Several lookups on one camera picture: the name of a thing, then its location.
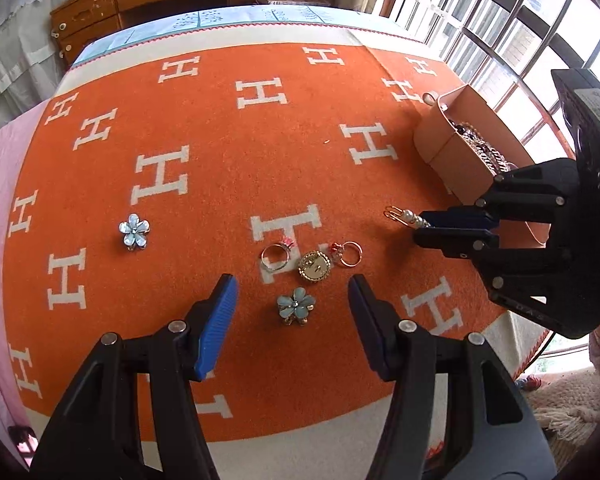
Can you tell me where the light blue printed cloth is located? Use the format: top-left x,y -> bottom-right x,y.
72,4 -> 397,66

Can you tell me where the silver ring with pink stone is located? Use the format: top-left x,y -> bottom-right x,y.
258,239 -> 296,274

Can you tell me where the blue flower hair clip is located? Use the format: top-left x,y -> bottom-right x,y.
276,287 -> 316,326
118,213 -> 151,250

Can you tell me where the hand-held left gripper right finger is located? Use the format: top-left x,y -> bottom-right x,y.
348,273 -> 557,480

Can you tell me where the metal window grille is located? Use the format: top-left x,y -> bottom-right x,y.
370,0 -> 600,211

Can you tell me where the orange letter-print blanket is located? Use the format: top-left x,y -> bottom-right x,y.
2,30 -> 554,480

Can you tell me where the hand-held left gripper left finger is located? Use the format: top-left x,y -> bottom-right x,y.
29,273 -> 239,480

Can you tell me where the cream knitted cloth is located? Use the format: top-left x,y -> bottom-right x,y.
522,367 -> 600,467

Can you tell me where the silver chain jewellery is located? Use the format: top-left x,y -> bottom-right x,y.
472,135 -> 519,177

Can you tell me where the gold ring with red charm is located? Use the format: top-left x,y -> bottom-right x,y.
328,240 -> 364,267

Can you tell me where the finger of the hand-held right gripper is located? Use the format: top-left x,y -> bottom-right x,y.
420,157 -> 587,229
412,228 -> 600,339

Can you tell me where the white lace furniture cover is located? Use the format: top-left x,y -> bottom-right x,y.
0,0 -> 77,137

